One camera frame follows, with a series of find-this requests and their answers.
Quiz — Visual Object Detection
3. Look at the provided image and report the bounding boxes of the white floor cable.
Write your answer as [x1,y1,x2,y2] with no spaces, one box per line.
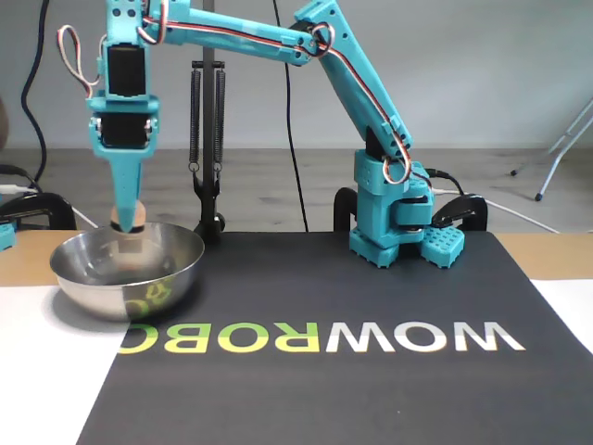
[484,201,561,234]

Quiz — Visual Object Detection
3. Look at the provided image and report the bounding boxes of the thin black hanging cable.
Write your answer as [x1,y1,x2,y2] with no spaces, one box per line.
[271,0,310,233]

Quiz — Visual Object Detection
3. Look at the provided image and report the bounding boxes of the metal bowl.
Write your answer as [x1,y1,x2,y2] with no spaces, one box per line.
[49,221,206,324]

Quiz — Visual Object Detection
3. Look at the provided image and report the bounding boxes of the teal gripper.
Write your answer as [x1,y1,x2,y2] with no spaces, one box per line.
[86,94,163,233]

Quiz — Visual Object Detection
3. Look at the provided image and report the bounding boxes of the teal plastic part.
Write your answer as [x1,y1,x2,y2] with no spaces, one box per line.
[0,221,18,251]

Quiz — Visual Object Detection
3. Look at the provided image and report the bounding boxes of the thick black hanging cable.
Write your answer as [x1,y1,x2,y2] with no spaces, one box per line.
[19,0,51,194]

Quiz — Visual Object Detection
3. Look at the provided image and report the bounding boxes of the white metal stand legs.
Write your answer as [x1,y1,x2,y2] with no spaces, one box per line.
[509,96,593,203]

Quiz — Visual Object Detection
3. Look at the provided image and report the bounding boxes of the teal robot base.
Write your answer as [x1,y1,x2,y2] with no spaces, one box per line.
[349,189,466,271]

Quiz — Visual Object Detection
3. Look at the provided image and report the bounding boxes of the black table clamp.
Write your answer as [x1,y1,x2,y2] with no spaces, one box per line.
[333,186,379,232]
[0,192,78,231]
[430,194,489,232]

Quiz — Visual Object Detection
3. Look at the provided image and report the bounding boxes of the white paper sheet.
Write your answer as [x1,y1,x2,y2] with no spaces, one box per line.
[529,277,593,356]
[0,283,135,445]

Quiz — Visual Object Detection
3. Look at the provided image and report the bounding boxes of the black spring lamp stand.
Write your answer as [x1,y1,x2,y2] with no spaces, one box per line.
[187,0,228,245]

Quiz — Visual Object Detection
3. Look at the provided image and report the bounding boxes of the black WOWROBO mat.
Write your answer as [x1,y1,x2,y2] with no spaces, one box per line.
[76,231,593,445]

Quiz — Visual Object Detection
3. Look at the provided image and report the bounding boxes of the black power cable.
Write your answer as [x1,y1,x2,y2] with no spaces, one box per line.
[425,169,464,196]

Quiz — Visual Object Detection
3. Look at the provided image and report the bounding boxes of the cork ball with black base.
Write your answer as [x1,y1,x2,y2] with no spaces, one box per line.
[109,203,147,235]

